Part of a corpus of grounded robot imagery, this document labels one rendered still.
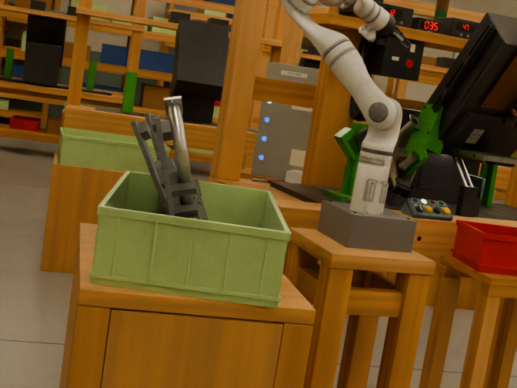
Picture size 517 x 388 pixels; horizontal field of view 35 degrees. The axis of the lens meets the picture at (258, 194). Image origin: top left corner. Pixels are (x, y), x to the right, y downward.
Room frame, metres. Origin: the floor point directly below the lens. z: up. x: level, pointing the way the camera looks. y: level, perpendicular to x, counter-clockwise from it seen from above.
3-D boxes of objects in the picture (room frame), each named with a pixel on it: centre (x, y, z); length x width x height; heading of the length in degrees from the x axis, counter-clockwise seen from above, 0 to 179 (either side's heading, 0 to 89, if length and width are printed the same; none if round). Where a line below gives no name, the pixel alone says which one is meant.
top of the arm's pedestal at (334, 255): (2.36, -0.31, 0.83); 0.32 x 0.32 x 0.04; 20
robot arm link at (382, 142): (2.36, -0.32, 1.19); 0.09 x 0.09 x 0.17; 66
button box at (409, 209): (2.76, -0.57, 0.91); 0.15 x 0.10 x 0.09; 113
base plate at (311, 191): (3.11, -0.63, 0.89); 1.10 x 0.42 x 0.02; 113
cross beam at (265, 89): (3.45, -0.48, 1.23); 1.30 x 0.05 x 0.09; 113
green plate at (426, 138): (3.03, -0.58, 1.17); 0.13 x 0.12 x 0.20; 113
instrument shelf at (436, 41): (3.35, -0.52, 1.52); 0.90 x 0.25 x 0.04; 113
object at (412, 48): (3.26, -0.44, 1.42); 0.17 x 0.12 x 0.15; 113
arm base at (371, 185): (2.36, -0.31, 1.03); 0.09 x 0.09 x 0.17; 23
